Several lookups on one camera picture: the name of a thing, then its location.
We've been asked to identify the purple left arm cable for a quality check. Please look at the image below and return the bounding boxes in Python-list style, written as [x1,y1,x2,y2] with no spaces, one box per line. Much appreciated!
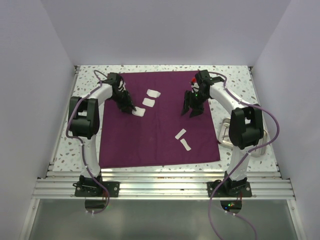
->
[65,69,112,216]

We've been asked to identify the white gauze roll lower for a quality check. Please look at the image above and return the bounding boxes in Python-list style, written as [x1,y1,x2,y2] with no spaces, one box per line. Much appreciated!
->
[180,138,191,151]

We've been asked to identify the aluminium frame rail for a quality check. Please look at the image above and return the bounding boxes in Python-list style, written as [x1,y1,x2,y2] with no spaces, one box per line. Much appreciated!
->
[32,171,295,200]

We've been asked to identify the purple cloth mat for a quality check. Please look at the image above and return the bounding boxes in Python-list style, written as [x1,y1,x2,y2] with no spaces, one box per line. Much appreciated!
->
[99,71,220,168]

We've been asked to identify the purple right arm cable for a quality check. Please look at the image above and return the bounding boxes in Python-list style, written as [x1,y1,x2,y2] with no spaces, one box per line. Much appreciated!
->
[204,71,280,240]

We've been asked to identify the stainless steel tray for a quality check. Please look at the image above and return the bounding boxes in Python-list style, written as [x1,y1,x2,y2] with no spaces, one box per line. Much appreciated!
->
[217,117,268,158]

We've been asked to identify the white gauze pad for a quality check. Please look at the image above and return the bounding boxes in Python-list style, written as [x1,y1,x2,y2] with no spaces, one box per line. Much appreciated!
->
[132,106,146,117]
[142,98,155,108]
[146,89,161,98]

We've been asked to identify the white gauze roll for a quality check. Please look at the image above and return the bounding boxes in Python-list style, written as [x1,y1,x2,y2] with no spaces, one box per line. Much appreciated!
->
[175,128,187,140]
[180,138,191,151]

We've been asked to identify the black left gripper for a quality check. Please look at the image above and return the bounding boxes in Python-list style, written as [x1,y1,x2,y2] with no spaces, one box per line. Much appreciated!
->
[110,89,136,114]

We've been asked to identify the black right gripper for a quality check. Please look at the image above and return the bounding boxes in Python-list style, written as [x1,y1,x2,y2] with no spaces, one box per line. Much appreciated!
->
[181,90,210,119]

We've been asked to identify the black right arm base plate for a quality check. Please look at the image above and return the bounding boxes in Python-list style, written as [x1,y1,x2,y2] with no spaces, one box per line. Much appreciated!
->
[213,181,253,198]

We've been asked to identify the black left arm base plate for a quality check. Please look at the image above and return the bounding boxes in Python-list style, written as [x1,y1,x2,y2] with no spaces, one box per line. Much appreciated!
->
[72,181,120,198]

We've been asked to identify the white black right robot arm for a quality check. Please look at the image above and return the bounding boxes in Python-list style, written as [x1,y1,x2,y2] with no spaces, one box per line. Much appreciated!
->
[181,70,264,197]

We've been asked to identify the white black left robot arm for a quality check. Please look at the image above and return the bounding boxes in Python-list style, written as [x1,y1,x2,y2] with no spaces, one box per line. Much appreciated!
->
[65,70,136,197]

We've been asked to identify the white gauze roll upper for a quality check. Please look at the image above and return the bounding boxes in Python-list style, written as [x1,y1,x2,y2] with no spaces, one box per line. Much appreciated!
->
[175,128,187,140]

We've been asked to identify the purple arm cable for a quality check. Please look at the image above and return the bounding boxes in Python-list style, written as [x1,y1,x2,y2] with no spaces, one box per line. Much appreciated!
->
[65,69,112,216]
[204,71,280,240]

